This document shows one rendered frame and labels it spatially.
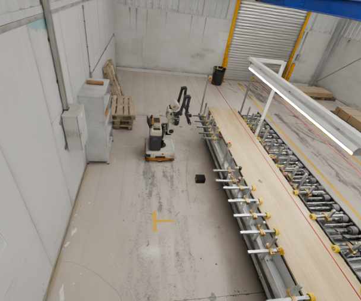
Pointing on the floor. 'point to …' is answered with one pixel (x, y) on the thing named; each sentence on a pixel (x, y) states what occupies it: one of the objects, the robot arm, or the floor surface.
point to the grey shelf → (93, 147)
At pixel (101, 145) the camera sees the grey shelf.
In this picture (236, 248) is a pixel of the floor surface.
